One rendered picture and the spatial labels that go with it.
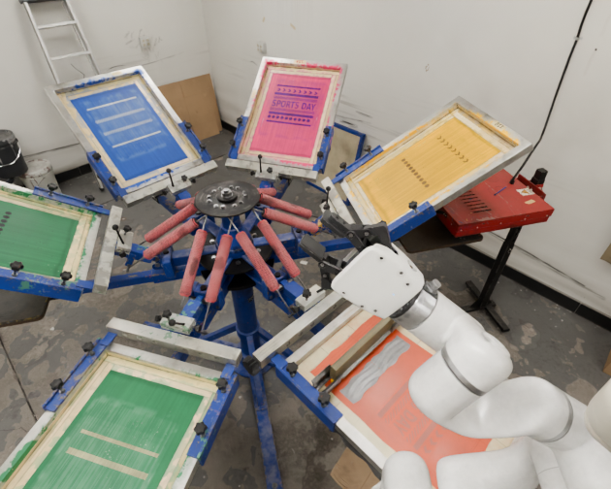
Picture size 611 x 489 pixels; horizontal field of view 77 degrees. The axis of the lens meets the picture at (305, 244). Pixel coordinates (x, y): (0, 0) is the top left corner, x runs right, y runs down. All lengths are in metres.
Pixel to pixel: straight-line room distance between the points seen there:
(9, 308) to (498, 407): 2.00
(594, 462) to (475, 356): 0.26
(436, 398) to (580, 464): 0.25
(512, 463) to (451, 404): 0.35
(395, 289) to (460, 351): 0.11
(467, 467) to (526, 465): 0.10
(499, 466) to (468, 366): 0.39
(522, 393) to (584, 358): 2.66
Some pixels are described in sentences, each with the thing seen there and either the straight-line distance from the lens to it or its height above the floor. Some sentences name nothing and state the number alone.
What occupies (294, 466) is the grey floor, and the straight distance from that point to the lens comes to 2.44.
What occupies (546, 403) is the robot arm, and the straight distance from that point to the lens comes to 0.67.
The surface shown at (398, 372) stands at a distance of 1.61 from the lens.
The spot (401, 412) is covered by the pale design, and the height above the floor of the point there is 0.96.
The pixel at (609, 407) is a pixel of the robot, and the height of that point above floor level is 1.96.
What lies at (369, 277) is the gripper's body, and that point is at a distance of 0.54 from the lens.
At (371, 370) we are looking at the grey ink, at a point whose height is 0.96.
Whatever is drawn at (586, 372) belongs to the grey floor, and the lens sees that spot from 3.26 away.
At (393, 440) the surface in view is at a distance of 1.49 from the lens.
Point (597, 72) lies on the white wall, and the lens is 2.90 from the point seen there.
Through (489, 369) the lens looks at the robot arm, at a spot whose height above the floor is 1.88.
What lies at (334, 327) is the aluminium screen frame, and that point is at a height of 0.99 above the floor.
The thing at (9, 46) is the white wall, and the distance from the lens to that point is 4.74.
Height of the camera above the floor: 2.30
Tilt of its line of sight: 41 degrees down
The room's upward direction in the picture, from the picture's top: straight up
